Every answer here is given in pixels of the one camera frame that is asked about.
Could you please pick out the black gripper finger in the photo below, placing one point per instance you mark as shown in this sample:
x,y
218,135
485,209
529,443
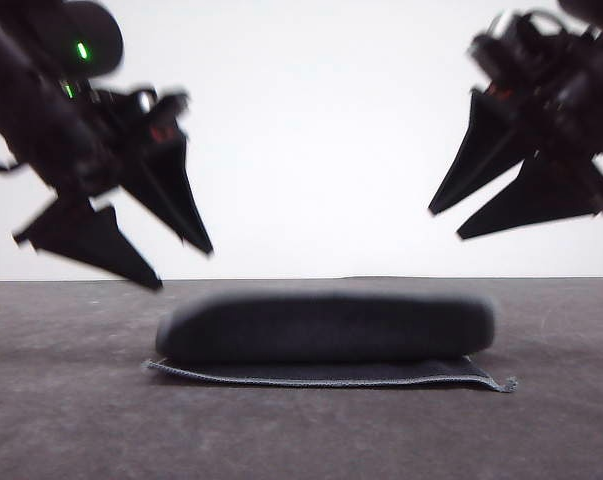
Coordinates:
x,y
546,200
86,235
176,195
481,155

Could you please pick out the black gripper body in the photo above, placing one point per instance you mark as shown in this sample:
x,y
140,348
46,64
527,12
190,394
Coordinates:
x,y
556,85
131,135

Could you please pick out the purple towel with grey hem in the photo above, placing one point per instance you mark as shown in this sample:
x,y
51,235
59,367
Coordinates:
x,y
331,330

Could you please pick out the grey table cloth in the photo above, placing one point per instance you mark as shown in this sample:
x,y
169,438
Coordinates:
x,y
81,425

